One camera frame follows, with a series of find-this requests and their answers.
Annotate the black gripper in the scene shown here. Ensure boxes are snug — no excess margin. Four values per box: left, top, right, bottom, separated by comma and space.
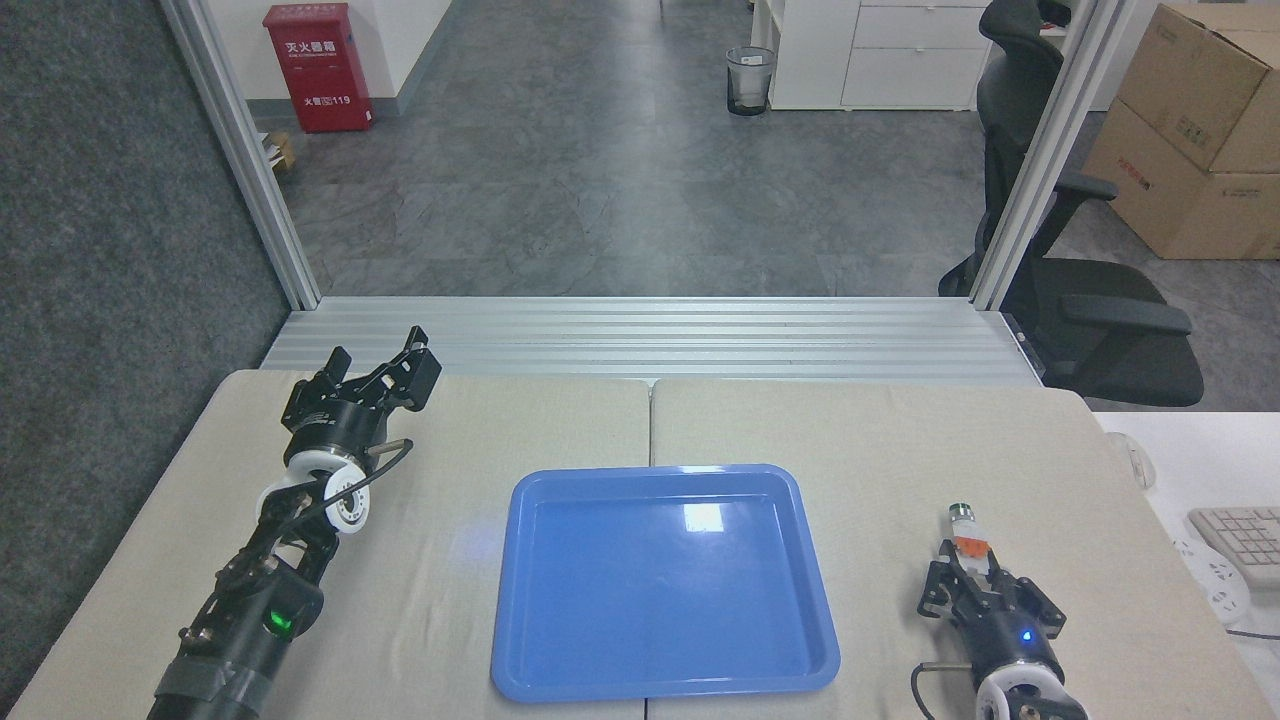
281, 326, 443, 463
917, 540, 1068, 691

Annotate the white and orange switch part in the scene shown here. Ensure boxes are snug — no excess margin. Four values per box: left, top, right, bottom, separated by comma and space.
948, 503, 994, 579

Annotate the blue plastic tray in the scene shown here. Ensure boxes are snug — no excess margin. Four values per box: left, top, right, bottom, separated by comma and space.
490, 463, 841, 703

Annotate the white computer mouse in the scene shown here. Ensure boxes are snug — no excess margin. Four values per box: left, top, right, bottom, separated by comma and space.
1105, 432, 1159, 490

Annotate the white power strip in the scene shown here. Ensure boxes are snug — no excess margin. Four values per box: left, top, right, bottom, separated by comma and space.
1172, 538, 1252, 627

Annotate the white computer keyboard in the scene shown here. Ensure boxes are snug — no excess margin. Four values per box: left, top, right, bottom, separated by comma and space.
1187, 505, 1280, 591

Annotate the black office chair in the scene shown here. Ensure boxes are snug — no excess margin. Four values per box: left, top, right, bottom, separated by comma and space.
938, 0, 1206, 409

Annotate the red fire extinguisher box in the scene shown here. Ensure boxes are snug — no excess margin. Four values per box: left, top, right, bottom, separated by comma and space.
263, 3, 375, 134

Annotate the large flat-standing cardboard box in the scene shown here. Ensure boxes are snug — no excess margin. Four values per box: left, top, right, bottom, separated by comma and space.
1083, 98, 1280, 261

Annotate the white drawer cabinet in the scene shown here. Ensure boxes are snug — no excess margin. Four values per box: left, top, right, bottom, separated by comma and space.
768, 0, 1001, 111

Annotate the tilted cardboard box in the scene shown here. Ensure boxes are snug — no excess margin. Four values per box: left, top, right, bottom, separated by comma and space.
1115, 3, 1280, 176

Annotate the silver aluminium post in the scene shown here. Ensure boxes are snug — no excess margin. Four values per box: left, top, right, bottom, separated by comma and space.
970, 0, 1143, 311
160, 0, 322, 311

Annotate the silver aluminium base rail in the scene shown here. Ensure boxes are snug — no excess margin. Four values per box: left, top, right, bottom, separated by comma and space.
260, 296, 1046, 387

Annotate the dark wire trash bin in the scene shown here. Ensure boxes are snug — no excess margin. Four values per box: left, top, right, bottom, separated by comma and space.
726, 46, 777, 117

